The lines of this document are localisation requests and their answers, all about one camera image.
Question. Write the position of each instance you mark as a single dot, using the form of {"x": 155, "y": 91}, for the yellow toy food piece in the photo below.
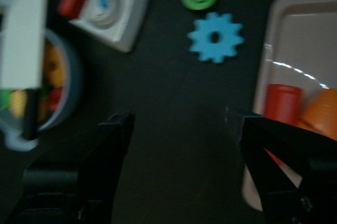
{"x": 55, "y": 66}

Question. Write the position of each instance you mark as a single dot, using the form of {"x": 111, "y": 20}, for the red toy food piece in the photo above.
{"x": 55, "y": 98}

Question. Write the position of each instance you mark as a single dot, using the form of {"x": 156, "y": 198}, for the orange toy cup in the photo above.
{"x": 323, "y": 111}

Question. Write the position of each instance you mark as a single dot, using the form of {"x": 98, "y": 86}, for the beige plastic tray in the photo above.
{"x": 299, "y": 53}

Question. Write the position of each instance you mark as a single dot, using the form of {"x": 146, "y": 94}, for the red toy cylinder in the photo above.
{"x": 283, "y": 103}

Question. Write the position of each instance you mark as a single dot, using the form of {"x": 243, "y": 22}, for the white toy knife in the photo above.
{"x": 22, "y": 43}

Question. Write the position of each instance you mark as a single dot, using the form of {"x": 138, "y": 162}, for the grey bowl with toys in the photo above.
{"x": 66, "y": 80}

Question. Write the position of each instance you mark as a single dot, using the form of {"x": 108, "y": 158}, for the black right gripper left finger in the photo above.
{"x": 94, "y": 168}

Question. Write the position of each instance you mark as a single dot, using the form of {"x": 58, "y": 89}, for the white toy scale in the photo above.
{"x": 116, "y": 7}

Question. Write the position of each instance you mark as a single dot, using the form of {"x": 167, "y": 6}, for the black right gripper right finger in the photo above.
{"x": 280, "y": 162}

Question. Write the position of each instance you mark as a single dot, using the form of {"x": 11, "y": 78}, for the blue toy gear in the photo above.
{"x": 215, "y": 37}

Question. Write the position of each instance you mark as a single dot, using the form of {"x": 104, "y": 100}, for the green toy food piece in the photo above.
{"x": 4, "y": 99}

